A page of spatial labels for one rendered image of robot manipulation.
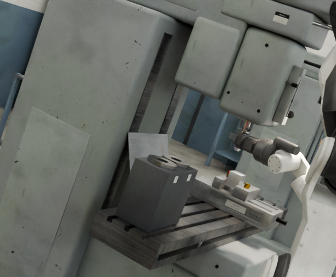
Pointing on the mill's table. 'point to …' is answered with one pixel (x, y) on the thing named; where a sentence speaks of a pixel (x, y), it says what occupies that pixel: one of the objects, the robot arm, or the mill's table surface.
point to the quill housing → (261, 75)
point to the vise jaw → (241, 192)
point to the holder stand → (156, 192)
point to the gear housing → (279, 20)
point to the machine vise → (235, 203)
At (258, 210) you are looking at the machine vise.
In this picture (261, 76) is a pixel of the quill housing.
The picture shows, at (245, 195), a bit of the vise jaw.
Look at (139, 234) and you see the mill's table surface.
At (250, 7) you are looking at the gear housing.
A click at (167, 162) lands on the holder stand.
